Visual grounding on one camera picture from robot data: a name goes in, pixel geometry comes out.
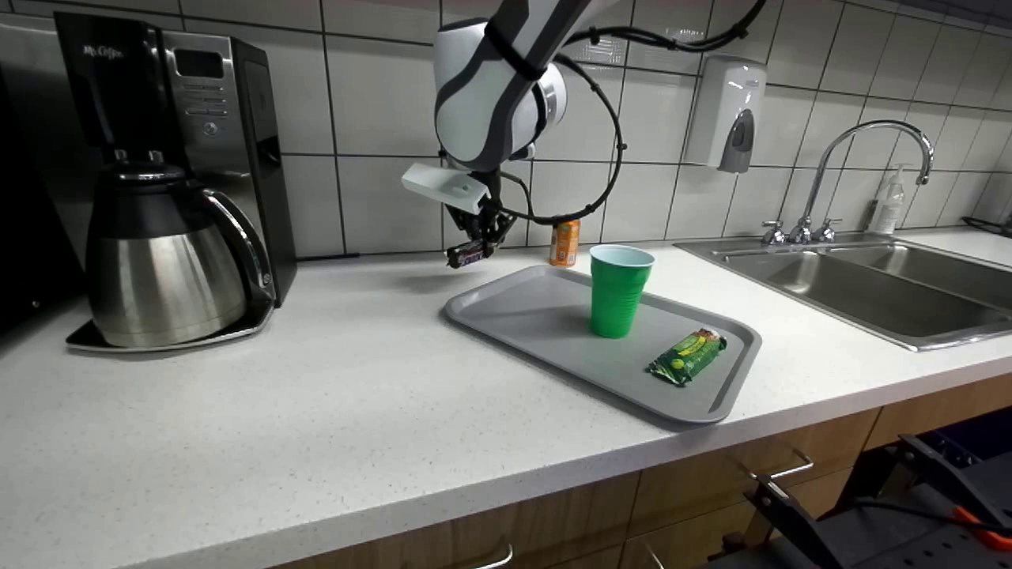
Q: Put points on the chrome faucet knob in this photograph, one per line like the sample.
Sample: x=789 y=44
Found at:
x=777 y=231

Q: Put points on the black cart frame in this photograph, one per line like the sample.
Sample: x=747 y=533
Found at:
x=898 y=508

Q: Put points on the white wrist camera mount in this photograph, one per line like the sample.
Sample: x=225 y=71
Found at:
x=447 y=188

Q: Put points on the chrome sink faucet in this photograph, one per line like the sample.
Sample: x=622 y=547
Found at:
x=843 y=145

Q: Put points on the clear dish soap bottle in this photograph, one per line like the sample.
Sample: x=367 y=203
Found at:
x=887 y=205

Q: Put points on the green plastic cup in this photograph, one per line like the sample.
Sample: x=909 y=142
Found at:
x=618 y=300

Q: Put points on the black coffee maker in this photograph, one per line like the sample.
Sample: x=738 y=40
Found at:
x=211 y=104

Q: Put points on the orange soda can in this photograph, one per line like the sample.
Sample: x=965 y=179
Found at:
x=566 y=244

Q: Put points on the grey plastic tray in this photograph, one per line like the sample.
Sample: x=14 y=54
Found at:
x=525 y=317

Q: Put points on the green granola bar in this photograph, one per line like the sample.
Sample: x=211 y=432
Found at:
x=688 y=355

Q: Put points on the wooden lower cabinet drawers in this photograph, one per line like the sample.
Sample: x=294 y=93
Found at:
x=685 y=484

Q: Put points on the white wall soap dispenser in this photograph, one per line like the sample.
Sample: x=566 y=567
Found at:
x=727 y=113

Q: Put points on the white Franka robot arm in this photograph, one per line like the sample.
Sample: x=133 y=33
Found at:
x=501 y=84

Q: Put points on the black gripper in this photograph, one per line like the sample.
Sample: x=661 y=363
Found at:
x=490 y=217

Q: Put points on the black countertop appliance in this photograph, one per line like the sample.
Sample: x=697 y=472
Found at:
x=32 y=209

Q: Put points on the stainless steel sink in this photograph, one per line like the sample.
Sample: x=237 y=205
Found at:
x=898 y=287

